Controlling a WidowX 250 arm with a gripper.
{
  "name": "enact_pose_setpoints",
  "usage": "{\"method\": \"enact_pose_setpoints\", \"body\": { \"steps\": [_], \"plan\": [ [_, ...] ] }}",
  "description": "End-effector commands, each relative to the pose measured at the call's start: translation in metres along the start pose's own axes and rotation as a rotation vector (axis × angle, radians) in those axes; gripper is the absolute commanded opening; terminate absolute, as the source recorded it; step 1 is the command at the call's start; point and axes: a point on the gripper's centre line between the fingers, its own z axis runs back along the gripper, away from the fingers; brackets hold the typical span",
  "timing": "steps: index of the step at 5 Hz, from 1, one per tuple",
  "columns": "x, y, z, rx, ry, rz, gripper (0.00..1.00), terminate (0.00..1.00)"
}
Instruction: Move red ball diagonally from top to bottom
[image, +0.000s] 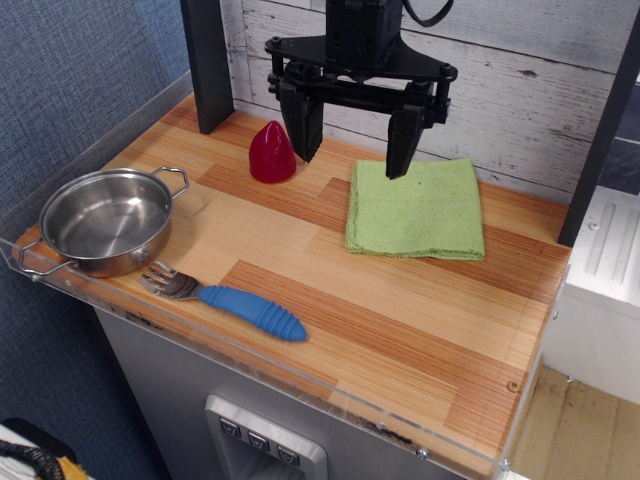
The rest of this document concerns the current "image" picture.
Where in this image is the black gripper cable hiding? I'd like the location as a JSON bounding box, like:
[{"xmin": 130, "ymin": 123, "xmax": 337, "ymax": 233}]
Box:
[{"xmin": 401, "ymin": 0, "xmax": 455, "ymax": 29}]

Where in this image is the black left vertical post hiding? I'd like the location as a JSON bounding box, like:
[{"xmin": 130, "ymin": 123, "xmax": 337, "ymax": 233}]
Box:
[{"xmin": 180, "ymin": 0, "xmax": 234, "ymax": 134}]

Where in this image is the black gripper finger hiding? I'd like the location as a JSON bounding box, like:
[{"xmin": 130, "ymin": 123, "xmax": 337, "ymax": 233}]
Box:
[
  {"xmin": 279, "ymin": 82, "xmax": 324, "ymax": 162},
  {"xmin": 386, "ymin": 105, "xmax": 425, "ymax": 180}
]

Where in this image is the blue handled metal fork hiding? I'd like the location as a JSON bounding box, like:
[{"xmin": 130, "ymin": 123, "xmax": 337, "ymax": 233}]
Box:
[{"xmin": 139, "ymin": 261, "xmax": 308, "ymax": 342}]

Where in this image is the black right vertical post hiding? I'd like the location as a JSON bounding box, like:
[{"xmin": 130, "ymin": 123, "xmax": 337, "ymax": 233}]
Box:
[{"xmin": 557, "ymin": 14, "xmax": 639, "ymax": 247}]

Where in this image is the red cone-shaped ball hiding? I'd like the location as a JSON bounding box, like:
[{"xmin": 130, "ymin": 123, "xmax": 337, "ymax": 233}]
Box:
[{"xmin": 249, "ymin": 121, "xmax": 297, "ymax": 184}]

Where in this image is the silver dispenser button panel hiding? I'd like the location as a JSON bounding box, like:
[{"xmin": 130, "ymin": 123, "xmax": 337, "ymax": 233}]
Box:
[{"xmin": 205, "ymin": 394, "xmax": 329, "ymax": 479}]

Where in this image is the stainless steel pot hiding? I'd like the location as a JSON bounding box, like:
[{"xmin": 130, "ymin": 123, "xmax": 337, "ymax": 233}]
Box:
[{"xmin": 17, "ymin": 166, "xmax": 190, "ymax": 278}]

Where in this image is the white toy sink counter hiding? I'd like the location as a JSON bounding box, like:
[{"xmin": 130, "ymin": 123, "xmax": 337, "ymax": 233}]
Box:
[{"xmin": 541, "ymin": 187, "xmax": 639, "ymax": 403}]

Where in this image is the green folded cloth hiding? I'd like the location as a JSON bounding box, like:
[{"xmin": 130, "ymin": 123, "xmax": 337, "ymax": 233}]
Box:
[{"xmin": 345, "ymin": 159, "xmax": 485, "ymax": 261}]

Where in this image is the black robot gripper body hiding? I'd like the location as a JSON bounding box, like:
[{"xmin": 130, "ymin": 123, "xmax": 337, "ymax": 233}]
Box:
[{"xmin": 264, "ymin": 0, "xmax": 460, "ymax": 126}]

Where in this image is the yellow object at corner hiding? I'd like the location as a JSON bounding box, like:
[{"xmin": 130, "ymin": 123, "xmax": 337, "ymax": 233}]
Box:
[{"xmin": 57, "ymin": 457, "xmax": 93, "ymax": 480}]

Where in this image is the black vertical post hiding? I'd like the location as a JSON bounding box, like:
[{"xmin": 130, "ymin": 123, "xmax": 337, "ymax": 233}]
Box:
[
  {"xmin": 557, "ymin": 14, "xmax": 639, "ymax": 247},
  {"xmin": 180, "ymin": 0, "xmax": 234, "ymax": 134}
]

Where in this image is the black braided cable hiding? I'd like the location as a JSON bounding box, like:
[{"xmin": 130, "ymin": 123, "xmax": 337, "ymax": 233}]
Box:
[{"xmin": 0, "ymin": 439, "xmax": 64, "ymax": 480}]

